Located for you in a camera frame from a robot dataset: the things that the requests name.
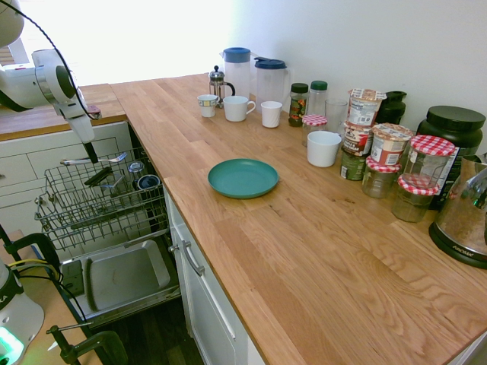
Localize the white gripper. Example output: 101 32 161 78
56 100 98 164

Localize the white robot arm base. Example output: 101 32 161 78
0 258 46 365

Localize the stainless dishwasher door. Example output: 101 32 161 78
59 238 182 328

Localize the clear glass with label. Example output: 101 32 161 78
127 160 146 179

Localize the dark blue mug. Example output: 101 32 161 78
136 173 161 191

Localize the black C-clamp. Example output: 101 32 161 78
0 231 62 277
46 322 129 365

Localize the patterned paper cup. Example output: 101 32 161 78
196 94 219 119

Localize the glass French press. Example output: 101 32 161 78
208 65 236 110

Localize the wide white mug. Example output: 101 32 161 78
222 95 256 122

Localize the teal plate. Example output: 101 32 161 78
207 158 280 200

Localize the brown wooden robot board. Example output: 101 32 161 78
0 227 92 365

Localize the clear pitcher light blue lid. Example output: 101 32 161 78
220 46 252 103

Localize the white ribbed cup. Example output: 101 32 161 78
260 100 283 129

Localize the clear pitcher dark blue lid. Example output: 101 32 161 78
253 56 288 111

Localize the dark spice jar green lid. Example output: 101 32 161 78
288 82 309 128

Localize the glass jar red checkered lid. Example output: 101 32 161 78
361 155 403 199
301 113 329 148
402 135 457 187
390 175 441 224

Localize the clear bottle green lid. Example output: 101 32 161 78
308 80 329 117

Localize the clear drinking glass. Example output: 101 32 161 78
325 98 349 134

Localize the green tin can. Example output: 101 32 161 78
339 146 368 182

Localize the oatmeal cup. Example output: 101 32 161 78
369 123 414 167
342 121 376 157
348 87 388 126

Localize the black shaker bottle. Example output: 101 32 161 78
376 90 408 125

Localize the black protein powder tub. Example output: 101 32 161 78
416 105 487 212

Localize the stainless steel electric kettle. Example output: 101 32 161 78
428 151 487 270

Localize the grey wire dishwasher rack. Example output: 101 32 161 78
33 148 170 252

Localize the yellow cable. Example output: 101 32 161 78
5 259 45 269

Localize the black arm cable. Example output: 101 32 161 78
10 0 89 113

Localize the metal drawer bar handle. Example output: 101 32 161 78
181 240 205 277

